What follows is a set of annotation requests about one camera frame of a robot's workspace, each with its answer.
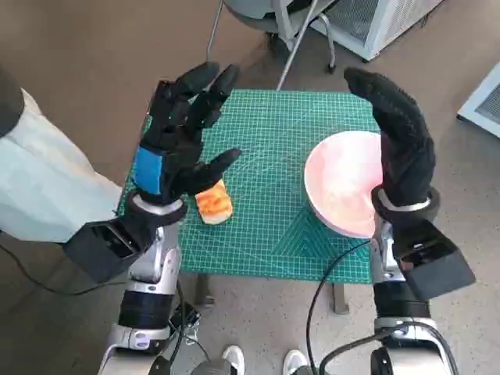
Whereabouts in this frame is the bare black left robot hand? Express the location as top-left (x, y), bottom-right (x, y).
top-left (130, 61), bottom-right (243, 206)

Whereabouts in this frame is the black shoulder loop cable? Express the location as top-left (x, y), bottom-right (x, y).
top-left (320, 318), bottom-right (459, 375)

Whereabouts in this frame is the grey office chair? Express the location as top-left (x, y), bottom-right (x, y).
top-left (205, 0), bottom-right (337, 75)

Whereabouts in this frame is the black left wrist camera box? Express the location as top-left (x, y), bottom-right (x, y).
top-left (62, 218), bottom-right (152, 284)

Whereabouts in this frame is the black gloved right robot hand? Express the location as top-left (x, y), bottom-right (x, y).
top-left (343, 66), bottom-right (437, 208)

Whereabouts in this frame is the long toasted bread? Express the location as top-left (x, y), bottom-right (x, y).
top-left (194, 178), bottom-right (234, 226)

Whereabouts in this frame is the person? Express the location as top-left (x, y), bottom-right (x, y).
top-left (0, 66), bottom-right (124, 245)

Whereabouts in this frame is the green cutting mat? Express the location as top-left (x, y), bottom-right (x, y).
top-left (116, 88), bottom-right (386, 284)

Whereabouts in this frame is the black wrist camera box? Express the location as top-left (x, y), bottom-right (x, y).
top-left (62, 218), bottom-right (152, 284)
top-left (392, 219), bottom-right (477, 301)

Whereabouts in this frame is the white framed panel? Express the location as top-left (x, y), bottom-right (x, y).
top-left (456, 58), bottom-right (500, 140)

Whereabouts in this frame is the white shoe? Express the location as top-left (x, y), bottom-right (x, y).
top-left (221, 345), bottom-right (246, 375)
top-left (284, 349), bottom-right (308, 375)

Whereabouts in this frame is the grey table leg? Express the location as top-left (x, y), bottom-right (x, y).
top-left (194, 275), bottom-right (215, 306)
top-left (332, 283), bottom-right (350, 314)

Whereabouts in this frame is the black floor cable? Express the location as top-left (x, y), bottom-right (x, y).
top-left (0, 244), bottom-right (130, 296)

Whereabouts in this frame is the pink bowl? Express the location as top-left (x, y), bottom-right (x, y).
top-left (303, 130), bottom-right (386, 239)

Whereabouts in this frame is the black metal rail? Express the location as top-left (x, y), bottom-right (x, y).
top-left (170, 299), bottom-right (202, 345)

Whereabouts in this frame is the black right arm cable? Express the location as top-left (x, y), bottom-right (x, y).
top-left (305, 237), bottom-right (374, 375)

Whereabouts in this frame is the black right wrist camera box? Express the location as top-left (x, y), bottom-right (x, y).
top-left (392, 219), bottom-right (477, 301)

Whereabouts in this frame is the silver metal pole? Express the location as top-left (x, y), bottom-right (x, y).
top-left (275, 0), bottom-right (320, 91)

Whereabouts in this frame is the white mesh cabinet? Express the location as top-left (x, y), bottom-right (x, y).
top-left (312, 0), bottom-right (446, 63)

